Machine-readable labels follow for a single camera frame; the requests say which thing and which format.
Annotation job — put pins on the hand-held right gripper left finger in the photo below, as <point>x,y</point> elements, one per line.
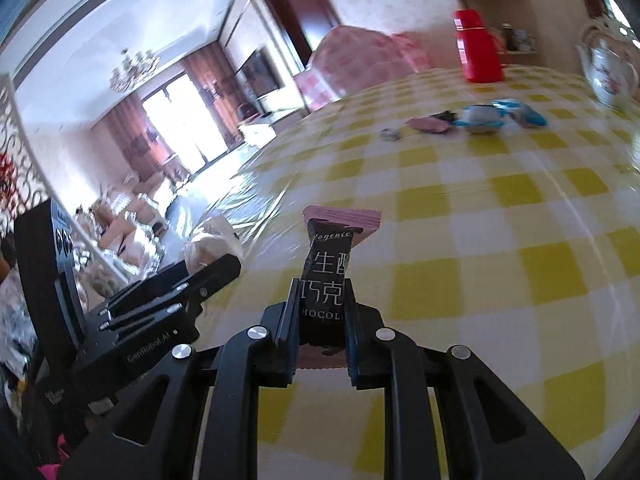
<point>290,340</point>

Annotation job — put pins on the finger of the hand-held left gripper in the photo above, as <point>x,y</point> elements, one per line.
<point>215,270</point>
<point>150,316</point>

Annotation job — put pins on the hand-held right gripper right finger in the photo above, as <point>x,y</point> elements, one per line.
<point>351,350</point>

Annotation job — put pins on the clear cream snack packet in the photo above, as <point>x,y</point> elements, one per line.
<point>215,240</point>

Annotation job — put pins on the black chocolate packet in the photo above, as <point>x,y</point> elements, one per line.
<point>327,270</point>

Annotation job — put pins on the black chocolate bar wrapper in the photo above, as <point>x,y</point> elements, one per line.
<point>345,216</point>

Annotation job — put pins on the beige sofa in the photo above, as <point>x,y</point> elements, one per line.
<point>125,230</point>

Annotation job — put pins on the pink cloth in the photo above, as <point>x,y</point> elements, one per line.
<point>55,460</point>

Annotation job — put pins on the white television cabinet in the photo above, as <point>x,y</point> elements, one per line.
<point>265,125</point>

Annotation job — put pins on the red curtain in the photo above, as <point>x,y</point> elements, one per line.
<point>210,90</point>
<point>130,135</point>

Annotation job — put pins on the yellow checkered tablecloth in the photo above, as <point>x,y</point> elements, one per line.
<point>500,260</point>

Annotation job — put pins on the television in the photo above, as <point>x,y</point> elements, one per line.
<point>260,77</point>

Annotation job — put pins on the white ornate screen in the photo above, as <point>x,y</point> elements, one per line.
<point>20,150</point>

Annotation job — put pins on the crystal chandelier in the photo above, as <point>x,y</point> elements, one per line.
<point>134,70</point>

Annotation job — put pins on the small grey candy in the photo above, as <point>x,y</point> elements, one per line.
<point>390,134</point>

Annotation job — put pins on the pink snack packet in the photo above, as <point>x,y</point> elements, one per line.
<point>425,124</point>

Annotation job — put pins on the pink checkered chair cover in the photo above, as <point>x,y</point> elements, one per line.
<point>350,60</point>

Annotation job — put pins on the small black snack packet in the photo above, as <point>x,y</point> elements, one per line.
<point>445,116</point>

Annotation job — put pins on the blue white snack packet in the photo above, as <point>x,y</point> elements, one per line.
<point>480,117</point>

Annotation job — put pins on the dark red door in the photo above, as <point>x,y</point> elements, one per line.
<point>295,5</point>

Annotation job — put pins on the blue striped snack packet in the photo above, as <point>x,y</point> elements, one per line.
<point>525,115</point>

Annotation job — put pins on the red thermos jug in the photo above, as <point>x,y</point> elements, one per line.
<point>477,50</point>

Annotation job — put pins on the jars on shelf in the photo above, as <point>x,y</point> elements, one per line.
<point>520,37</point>

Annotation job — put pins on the white floral teapot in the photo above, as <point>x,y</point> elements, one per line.
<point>612,70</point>

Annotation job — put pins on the wall shelf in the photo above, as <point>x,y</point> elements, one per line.
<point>520,51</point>

